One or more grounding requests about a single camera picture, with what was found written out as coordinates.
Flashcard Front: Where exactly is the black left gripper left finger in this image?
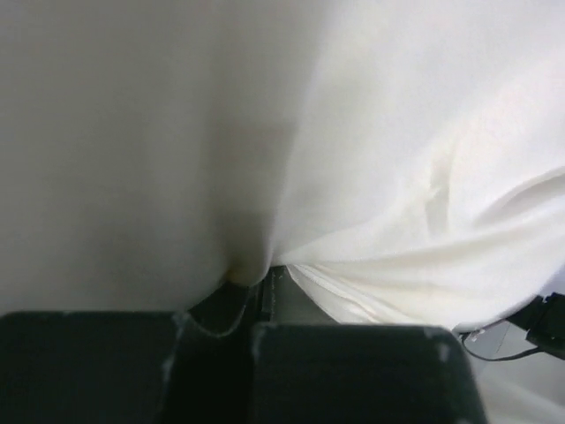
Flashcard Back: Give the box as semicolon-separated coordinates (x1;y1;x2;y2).
1;284;254;423

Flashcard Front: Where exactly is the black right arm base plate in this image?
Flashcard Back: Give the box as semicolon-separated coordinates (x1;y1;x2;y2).
460;292;564;362

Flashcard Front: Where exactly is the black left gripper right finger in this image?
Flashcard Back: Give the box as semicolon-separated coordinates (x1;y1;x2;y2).
251;267;487;423

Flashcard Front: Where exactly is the white pillowcase with peach ruffles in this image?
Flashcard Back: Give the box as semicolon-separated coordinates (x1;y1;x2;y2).
1;1;564;329

